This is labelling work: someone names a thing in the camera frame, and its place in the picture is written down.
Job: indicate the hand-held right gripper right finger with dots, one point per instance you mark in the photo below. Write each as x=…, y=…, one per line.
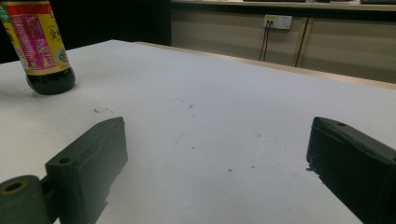
x=355, y=168

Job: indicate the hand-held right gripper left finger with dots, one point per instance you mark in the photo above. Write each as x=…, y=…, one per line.
x=90, y=161

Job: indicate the dark soy sauce bottle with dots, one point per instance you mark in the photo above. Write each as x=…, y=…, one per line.
x=37, y=40

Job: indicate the white table sheet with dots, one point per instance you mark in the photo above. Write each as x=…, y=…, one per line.
x=202, y=118

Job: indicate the beige panelled counter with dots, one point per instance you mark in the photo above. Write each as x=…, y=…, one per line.
x=348, y=46

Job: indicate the white wall socket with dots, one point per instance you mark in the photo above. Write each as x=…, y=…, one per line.
x=278, y=21

